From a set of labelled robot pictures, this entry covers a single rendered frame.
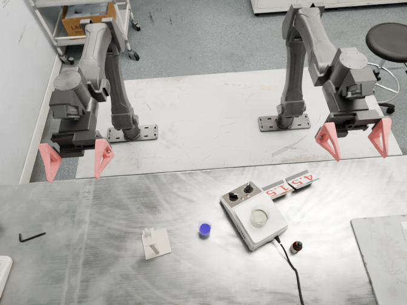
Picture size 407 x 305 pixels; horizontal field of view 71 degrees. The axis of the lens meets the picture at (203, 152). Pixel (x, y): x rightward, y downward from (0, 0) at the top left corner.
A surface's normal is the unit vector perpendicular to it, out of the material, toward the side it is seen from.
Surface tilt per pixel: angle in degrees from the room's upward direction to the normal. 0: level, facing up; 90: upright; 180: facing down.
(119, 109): 60
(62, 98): 1
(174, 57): 0
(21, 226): 0
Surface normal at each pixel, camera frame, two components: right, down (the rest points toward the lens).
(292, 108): 0.04, 0.49
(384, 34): 0.00, -0.50
